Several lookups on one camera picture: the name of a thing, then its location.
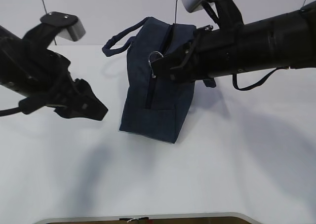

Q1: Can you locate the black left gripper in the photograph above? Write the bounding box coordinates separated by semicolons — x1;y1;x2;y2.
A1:
18;50;108;121

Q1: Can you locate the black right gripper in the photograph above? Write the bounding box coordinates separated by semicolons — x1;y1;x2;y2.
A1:
150;25;247;82

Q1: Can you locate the dark blue lunch bag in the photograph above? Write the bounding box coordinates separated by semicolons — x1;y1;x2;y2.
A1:
102;17;196;143

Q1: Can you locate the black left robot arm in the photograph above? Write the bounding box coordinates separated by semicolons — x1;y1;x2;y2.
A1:
0;27;108;121

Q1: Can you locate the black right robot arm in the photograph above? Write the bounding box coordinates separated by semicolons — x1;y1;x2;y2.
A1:
151;0;316;82

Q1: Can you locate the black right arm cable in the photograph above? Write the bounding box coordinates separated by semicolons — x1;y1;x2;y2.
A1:
232;67;289;91

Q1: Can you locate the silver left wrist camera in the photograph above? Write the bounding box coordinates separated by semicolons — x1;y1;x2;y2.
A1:
40;11;86;42

